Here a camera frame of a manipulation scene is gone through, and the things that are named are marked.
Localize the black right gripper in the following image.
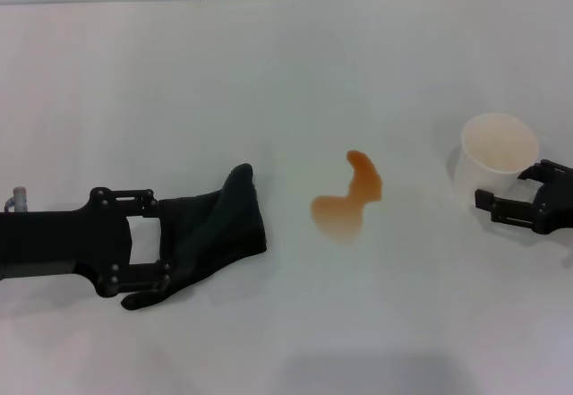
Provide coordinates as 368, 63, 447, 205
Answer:
474, 159, 573, 237

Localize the dark blue rag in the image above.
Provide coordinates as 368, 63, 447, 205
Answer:
120, 162, 269, 312

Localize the white paper cup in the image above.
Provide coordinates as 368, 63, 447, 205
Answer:
449, 112, 541, 208

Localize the blue-grey cable connector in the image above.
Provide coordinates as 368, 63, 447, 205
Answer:
3, 185, 29, 212

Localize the orange liquid stain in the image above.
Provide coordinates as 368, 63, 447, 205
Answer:
311, 149, 385, 246

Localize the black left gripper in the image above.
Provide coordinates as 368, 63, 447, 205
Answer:
0, 185, 175, 300

